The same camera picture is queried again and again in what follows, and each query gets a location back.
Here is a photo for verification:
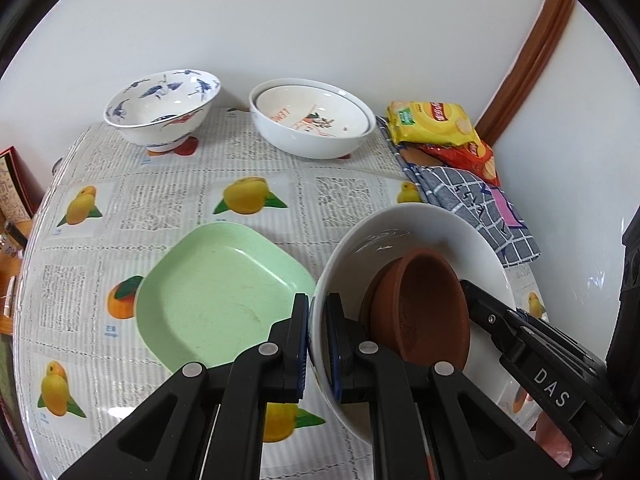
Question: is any large plain white bowl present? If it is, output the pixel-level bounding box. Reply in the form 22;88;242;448
249;79;376;160

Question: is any green square plate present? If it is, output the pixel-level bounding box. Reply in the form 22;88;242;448
134;223;317;373

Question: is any white bowl with swirl pattern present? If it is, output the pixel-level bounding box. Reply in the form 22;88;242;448
307;203;513;448

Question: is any person's right hand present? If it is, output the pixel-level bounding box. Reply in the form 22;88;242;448
532;407;576;468

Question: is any blue checkered cloth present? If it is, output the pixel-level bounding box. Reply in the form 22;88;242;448
376;116;542;268

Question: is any brown wooden door frame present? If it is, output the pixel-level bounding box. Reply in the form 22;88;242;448
475;0;576;147

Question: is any wooden side table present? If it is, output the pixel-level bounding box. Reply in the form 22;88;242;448
0;220;26;336

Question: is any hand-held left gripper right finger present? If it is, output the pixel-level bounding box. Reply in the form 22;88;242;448
325;293;571;480

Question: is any small brown bowl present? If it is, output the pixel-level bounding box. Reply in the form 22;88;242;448
359;249;472;368

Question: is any illustrated book with red cover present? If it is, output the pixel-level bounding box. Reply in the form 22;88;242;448
0;146;38;221

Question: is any yellow chips bag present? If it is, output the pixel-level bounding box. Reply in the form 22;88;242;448
387;101;482;147

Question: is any fruit print lace tablecloth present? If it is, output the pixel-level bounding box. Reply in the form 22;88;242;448
12;107;551;480

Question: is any white bowl with orange print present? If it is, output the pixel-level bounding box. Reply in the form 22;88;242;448
254;85;372;138

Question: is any pink paper piece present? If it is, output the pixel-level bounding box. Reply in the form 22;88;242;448
487;186;523;228

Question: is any blue crane patterned bowl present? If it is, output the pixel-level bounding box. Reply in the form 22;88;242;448
103;69;222;153

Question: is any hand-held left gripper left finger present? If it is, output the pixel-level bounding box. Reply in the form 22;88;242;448
57;292;310;480

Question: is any white pen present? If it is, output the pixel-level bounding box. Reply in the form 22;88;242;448
2;276;17;317

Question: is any red chips bag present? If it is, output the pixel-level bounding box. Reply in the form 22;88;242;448
417;140;501;187

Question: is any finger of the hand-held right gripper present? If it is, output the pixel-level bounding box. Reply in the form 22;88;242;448
459;279;549;362

